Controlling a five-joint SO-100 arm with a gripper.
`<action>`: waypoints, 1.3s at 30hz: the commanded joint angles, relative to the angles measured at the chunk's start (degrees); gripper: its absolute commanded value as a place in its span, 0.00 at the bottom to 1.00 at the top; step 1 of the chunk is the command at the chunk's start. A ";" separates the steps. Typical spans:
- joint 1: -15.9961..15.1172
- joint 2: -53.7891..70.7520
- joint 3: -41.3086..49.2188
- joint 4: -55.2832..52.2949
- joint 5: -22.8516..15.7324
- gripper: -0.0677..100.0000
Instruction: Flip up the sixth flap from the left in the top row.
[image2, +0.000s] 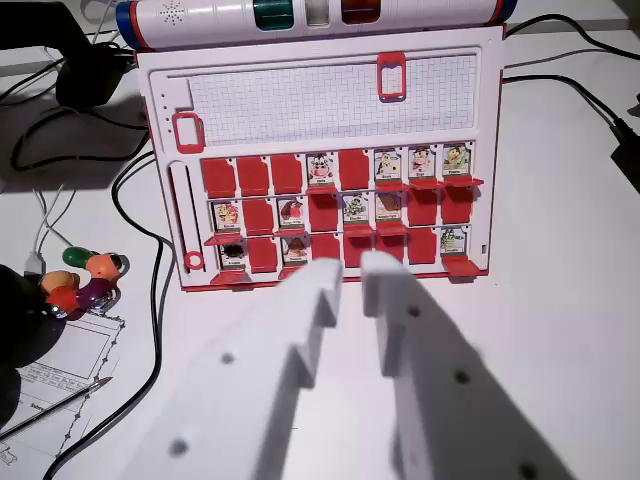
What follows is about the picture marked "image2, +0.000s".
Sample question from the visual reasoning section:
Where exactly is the printed paper sheet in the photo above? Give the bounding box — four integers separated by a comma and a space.
0, 309, 127, 480

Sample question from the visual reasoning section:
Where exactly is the thin metal pen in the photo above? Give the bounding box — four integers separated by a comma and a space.
0, 376, 114, 442

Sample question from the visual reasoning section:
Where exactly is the dark rounded object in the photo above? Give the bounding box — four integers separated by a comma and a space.
0, 263, 67, 432

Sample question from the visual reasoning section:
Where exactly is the red and white game board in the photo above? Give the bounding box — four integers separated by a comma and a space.
132, 22, 510, 293

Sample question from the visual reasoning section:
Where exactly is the black plug connector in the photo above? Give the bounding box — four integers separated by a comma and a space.
608, 130, 640, 197

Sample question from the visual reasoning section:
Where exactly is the black power adapter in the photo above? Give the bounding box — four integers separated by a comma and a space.
53, 41, 127, 109

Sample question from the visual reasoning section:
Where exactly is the white tube with blue ends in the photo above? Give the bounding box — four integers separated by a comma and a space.
115, 0, 519, 52

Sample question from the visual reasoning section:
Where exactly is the black cable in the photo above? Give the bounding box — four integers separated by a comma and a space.
43, 151, 169, 480
500, 73, 640, 142
9, 102, 154, 174
504, 13, 640, 64

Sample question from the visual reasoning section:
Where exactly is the white cable with USB plug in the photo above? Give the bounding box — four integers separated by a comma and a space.
23, 183, 76, 277

